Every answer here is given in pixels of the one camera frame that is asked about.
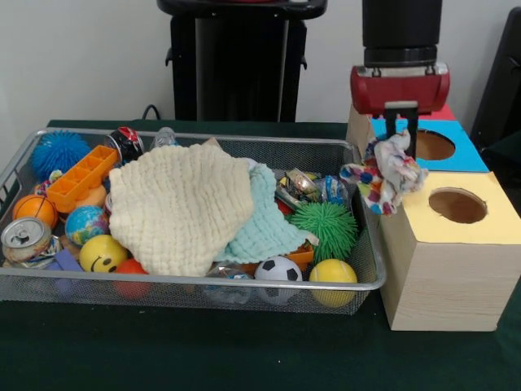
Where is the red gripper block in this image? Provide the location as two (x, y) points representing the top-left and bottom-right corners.
(350, 61), (452, 159)

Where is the mint waffle cloth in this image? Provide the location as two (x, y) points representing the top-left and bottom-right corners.
(215, 165), (321, 264)

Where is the cream waffle cloth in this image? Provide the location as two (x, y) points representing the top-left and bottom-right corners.
(108, 143), (256, 278)

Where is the wooden box with three holes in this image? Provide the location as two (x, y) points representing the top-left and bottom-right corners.
(346, 101), (514, 332)

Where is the shallow clear mesh bin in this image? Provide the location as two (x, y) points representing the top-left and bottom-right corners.
(0, 128), (387, 315)

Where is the black chair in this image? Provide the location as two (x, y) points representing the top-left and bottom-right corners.
(470, 7), (521, 142)

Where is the dark green tablecloth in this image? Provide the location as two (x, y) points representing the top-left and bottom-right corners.
(0, 118), (521, 391)
(479, 130), (521, 191)

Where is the green spiky rubber ball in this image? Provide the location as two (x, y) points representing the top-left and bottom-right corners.
(287, 202), (359, 261)

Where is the plain yellow ball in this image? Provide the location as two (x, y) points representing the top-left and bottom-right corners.
(309, 259), (358, 307)

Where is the black and white soccer ball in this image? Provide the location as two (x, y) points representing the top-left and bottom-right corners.
(255, 255), (304, 305)

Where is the long orange plastic brick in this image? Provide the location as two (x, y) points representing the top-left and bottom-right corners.
(46, 145), (119, 213)

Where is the blue globe ball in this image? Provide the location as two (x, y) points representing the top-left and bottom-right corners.
(64, 205), (110, 248)

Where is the blue spiky rubber ball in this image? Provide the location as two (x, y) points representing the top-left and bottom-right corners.
(31, 130), (91, 182)

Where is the orange basketball toy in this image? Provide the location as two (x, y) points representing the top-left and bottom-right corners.
(11, 194), (59, 229)

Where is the crushed silver drink can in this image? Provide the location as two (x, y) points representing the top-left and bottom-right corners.
(1, 217), (53, 264)

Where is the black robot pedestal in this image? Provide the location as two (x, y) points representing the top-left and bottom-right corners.
(156, 0), (329, 123)

